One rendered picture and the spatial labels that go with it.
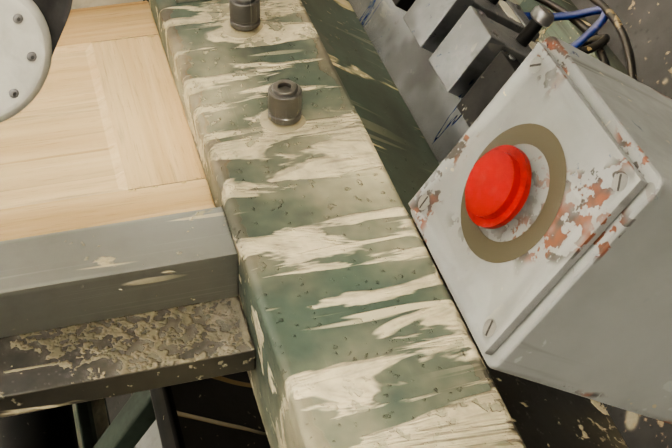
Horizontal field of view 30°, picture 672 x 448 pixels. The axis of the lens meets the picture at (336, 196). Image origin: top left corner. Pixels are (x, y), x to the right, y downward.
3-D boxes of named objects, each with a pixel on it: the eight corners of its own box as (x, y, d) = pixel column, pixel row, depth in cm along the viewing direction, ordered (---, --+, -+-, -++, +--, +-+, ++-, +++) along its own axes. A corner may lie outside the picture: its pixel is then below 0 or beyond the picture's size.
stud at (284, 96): (305, 126, 91) (305, 93, 89) (272, 131, 91) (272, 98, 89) (296, 107, 93) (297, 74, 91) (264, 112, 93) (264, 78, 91)
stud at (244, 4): (263, 32, 101) (263, 0, 99) (233, 36, 100) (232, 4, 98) (256, 16, 103) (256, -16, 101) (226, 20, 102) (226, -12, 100)
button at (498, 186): (565, 192, 57) (533, 178, 55) (511, 254, 58) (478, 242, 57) (531, 139, 59) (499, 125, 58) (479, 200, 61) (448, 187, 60)
